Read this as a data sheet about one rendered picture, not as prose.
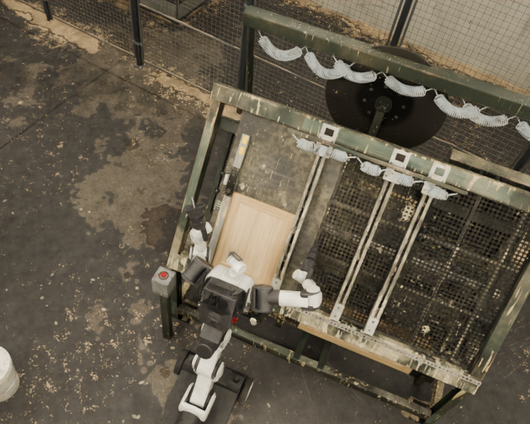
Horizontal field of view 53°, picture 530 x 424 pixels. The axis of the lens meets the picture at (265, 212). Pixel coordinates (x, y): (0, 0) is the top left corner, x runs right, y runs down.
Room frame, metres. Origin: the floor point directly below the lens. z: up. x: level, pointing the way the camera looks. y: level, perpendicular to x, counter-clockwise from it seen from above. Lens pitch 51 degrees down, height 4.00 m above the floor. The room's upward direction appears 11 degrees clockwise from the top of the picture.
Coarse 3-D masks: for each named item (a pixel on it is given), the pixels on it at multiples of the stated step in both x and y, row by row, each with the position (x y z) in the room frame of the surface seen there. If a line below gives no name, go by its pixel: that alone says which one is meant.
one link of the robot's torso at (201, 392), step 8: (200, 376) 1.29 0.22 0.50; (216, 376) 1.26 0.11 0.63; (200, 384) 1.26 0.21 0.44; (208, 384) 1.26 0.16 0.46; (192, 392) 1.23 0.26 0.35; (200, 392) 1.23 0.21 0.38; (208, 392) 1.23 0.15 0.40; (192, 400) 1.19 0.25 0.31; (200, 400) 1.19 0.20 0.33; (208, 400) 1.20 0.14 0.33
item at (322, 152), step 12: (324, 132) 2.35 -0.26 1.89; (336, 132) 2.35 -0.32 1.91; (324, 144) 2.21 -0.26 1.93; (324, 156) 2.27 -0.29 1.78; (312, 168) 2.25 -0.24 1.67; (312, 180) 2.23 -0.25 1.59; (312, 192) 2.17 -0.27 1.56; (300, 204) 2.12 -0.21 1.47; (300, 216) 2.08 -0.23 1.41; (300, 228) 2.04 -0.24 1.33; (288, 240) 1.99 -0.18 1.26; (288, 252) 1.96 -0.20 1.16; (288, 264) 1.92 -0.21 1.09; (276, 276) 1.84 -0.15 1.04; (276, 288) 1.79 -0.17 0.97
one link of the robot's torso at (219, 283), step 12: (204, 276) 1.53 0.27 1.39; (216, 276) 1.56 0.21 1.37; (228, 276) 1.59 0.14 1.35; (240, 276) 1.61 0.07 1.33; (204, 288) 1.45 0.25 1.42; (216, 288) 1.47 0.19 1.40; (228, 288) 1.49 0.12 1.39; (240, 288) 1.51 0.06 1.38; (204, 300) 1.41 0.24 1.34; (216, 300) 1.57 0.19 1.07; (228, 300) 1.40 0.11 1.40; (240, 300) 1.47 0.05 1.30; (204, 312) 1.39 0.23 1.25; (216, 312) 1.38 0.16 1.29; (228, 312) 1.37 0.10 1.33; (240, 312) 1.44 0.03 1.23; (216, 324) 1.36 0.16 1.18; (228, 324) 1.35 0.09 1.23
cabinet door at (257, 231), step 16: (240, 208) 2.15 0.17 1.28; (256, 208) 2.15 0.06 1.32; (272, 208) 2.15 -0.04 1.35; (224, 224) 2.09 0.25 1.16; (240, 224) 2.09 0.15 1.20; (256, 224) 2.09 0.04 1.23; (272, 224) 2.09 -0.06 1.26; (288, 224) 2.08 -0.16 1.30; (224, 240) 2.03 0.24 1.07; (240, 240) 2.03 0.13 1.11; (256, 240) 2.02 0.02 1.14; (272, 240) 2.02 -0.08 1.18; (224, 256) 1.96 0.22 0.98; (240, 256) 1.96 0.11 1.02; (256, 256) 1.96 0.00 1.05; (272, 256) 1.96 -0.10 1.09; (256, 272) 1.89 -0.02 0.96; (272, 272) 1.89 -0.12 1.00
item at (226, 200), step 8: (248, 136) 2.41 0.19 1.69; (240, 144) 2.38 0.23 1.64; (248, 144) 2.40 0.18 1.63; (240, 160) 2.32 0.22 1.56; (240, 168) 2.29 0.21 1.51; (224, 200) 2.17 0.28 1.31; (224, 208) 2.14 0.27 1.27; (224, 216) 2.11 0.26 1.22; (216, 224) 2.08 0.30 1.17; (216, 232) 2.04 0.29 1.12; (216, 240) 2.01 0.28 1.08
